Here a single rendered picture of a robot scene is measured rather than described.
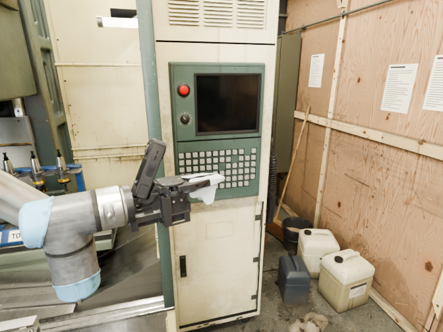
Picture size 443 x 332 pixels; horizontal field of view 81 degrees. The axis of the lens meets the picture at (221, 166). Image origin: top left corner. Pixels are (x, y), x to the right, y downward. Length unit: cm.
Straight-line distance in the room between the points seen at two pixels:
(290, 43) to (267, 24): 167
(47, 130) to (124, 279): 118
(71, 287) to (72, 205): 15
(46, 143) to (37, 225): 167
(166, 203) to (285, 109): 265
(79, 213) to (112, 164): 199
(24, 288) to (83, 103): 138
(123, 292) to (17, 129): 126
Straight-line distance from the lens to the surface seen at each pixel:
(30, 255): 160
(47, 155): 216
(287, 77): 303
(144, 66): 81
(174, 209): 52
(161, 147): 49
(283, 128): 308
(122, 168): 247
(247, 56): 134
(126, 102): 233
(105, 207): 48
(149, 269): 135
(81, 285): 55
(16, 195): 62
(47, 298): 152
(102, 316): 123
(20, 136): 212
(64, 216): 48
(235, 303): 197
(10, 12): 198
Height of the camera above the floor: 166
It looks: 19 degrees down
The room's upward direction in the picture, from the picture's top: straight up
